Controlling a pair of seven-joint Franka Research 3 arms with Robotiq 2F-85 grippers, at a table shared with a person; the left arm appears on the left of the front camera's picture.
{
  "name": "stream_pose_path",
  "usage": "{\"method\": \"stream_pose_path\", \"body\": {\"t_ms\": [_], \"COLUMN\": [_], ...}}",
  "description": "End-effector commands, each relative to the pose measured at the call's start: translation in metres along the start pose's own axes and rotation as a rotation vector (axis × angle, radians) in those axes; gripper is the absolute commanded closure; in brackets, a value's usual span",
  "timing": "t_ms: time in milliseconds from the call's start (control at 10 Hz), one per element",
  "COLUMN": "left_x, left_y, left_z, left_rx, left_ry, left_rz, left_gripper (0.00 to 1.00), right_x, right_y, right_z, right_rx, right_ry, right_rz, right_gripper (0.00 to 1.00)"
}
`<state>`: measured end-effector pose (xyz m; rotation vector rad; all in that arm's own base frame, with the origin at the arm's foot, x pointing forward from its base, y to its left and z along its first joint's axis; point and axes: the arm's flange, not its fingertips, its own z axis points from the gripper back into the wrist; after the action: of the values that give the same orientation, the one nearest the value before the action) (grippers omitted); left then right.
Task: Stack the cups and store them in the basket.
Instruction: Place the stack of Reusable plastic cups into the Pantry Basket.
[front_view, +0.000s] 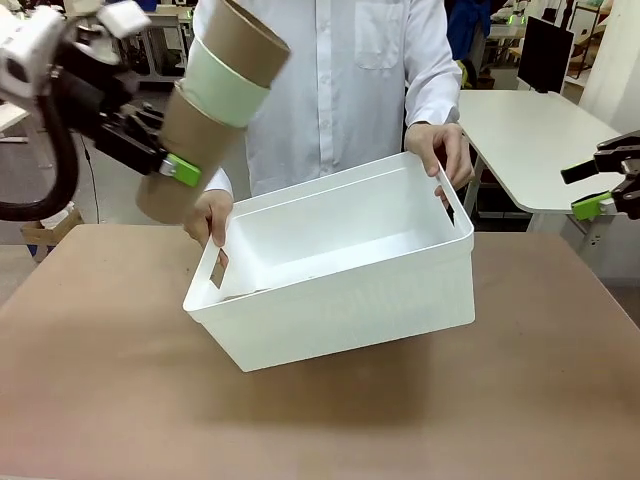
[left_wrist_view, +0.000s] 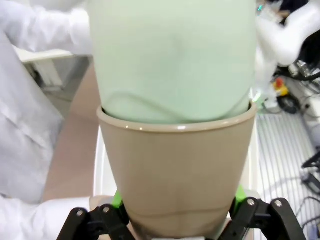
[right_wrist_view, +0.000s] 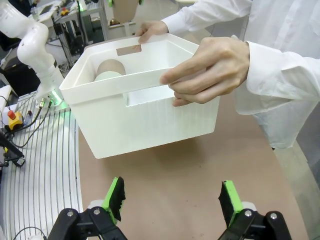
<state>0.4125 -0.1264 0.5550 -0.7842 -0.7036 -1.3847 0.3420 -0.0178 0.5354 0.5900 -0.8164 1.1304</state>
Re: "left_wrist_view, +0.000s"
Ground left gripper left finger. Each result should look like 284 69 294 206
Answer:
56 189 136 240

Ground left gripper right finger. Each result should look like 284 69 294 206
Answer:
217 184 306 240

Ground white plastic basket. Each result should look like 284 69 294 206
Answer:
93 119 262 240

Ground brown tall cup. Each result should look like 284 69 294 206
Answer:
96 101 258 239

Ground pale green tall cup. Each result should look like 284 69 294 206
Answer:
88 0 258 125

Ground person's right forearm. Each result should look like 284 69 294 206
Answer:
0 193 92 240

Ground person's left forearm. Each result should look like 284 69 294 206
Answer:
0 4 94 55

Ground white table with basket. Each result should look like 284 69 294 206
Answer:
14 48 95 94

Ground person's right hand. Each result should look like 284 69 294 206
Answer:
88 195 120 210

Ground yellow red emergency stop button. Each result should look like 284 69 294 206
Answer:
273 76 290 97

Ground person in white shirt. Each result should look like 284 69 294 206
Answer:
0 29 65 204

